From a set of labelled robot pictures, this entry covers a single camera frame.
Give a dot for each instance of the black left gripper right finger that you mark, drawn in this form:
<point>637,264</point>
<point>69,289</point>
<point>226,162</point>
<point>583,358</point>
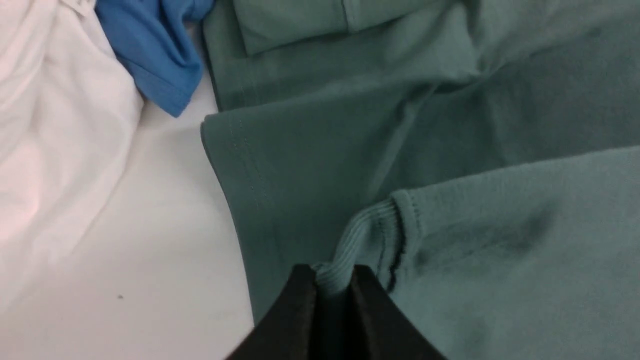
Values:
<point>378,329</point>

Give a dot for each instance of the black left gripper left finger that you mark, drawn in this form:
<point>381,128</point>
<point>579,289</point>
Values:
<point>285,331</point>

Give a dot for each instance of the green long-sleeve top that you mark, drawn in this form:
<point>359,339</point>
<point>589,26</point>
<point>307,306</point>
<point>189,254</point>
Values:
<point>481,157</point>

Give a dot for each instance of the white shirt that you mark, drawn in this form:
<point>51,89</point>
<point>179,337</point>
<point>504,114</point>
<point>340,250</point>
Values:
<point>68,114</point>

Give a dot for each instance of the blue shirt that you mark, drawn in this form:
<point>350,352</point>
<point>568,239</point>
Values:
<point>151,40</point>

